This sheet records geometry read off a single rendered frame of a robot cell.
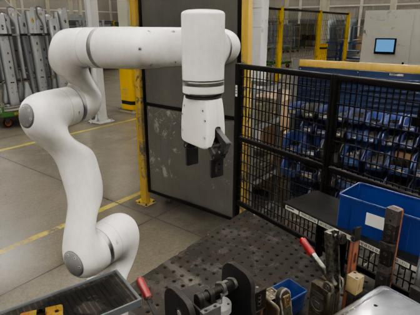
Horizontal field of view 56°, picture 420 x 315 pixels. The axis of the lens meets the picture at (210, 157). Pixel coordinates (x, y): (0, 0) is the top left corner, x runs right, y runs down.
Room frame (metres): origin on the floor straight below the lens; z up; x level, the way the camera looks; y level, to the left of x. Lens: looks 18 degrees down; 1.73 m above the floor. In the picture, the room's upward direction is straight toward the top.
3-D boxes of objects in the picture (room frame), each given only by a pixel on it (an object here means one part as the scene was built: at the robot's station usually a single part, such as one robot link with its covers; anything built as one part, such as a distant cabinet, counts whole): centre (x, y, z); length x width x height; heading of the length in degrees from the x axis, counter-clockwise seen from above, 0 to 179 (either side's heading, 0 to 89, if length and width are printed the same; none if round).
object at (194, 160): (0.85, 0.05, 1.47); 0.03 x 0.03 x 0.07; 36
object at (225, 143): (0.76, -0.01, 1.52); 0.08 x 0.01 x 0.06; 36
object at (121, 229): (1.00, 0.29, 1.10); 0.19 x 0.12 x 0.24; 152
